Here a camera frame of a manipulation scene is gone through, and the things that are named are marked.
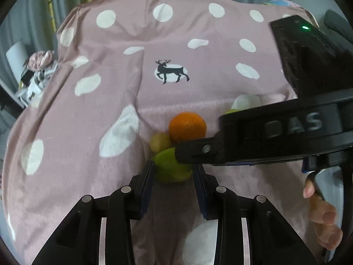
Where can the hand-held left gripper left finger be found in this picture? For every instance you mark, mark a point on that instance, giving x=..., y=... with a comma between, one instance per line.
x=146, y=187

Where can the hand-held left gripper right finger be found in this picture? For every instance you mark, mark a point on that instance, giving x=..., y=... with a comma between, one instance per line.
x=202, y=190

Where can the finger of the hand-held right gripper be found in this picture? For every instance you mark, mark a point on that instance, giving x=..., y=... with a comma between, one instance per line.
x=198, y=150

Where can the green jujube fruit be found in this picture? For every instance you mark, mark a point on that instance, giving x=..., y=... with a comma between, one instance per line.
x=168, y=168
x=231, y=112

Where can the person's right hand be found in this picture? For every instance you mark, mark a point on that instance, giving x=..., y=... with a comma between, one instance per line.
x=324, y=215

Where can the orange mandarin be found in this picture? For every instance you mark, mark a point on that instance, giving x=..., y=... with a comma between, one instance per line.
x=187, y=127

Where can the small yellowish longan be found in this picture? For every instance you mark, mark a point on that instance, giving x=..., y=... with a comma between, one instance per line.
x=160, y=142

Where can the pink polka dot blanket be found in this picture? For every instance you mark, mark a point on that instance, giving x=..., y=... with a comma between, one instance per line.
x=138, y=88

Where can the colourful cloth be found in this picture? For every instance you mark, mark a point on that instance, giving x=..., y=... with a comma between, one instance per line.
x=278, y=3

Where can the pile of crumpled clothes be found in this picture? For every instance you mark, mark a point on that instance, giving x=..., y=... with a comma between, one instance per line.
x=38, y=71

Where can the white paper roll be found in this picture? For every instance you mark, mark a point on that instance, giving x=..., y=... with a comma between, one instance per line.
x=17, y=56

